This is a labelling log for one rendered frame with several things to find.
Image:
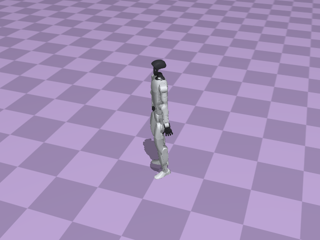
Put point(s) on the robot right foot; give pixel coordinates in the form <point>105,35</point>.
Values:
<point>157,162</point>

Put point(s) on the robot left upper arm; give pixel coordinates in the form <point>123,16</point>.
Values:
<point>163,90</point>

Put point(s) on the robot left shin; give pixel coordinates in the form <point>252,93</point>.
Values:
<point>163,158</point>

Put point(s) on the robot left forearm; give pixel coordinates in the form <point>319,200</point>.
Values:
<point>165,116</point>

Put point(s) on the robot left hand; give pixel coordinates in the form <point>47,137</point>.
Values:
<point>167,130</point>

